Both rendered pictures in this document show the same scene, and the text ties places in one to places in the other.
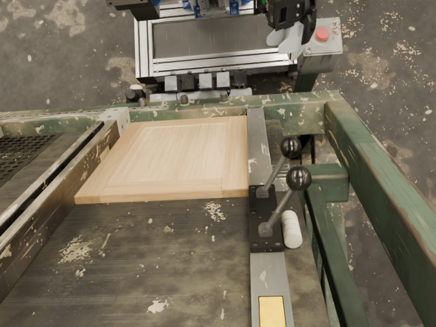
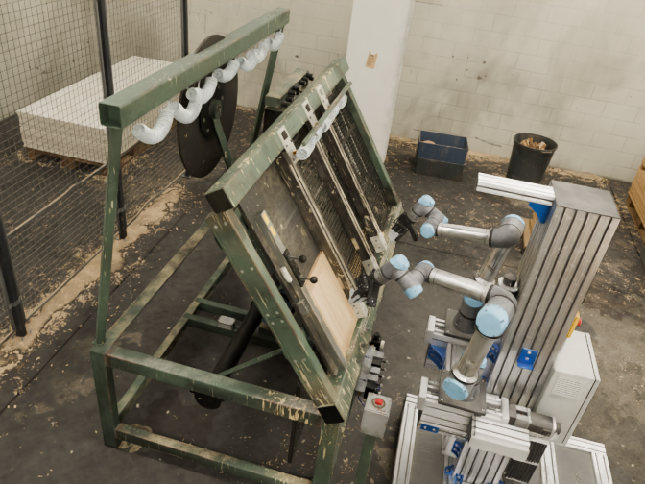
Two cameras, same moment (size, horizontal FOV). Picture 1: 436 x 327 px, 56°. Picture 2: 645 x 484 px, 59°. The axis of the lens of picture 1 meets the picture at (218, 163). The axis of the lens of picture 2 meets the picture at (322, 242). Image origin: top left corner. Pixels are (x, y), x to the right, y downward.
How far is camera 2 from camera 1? 2.40 m
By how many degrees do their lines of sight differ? 54
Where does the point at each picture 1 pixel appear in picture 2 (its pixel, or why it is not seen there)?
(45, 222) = (316, 230)
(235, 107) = (349, 357)
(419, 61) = not seen: outside the picture
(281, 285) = (275, 240)
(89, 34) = not seen: hidden behind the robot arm
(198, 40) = (428, 440)
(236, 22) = (438, 471)
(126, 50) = not seen: hidden behind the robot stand
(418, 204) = (278, 300)
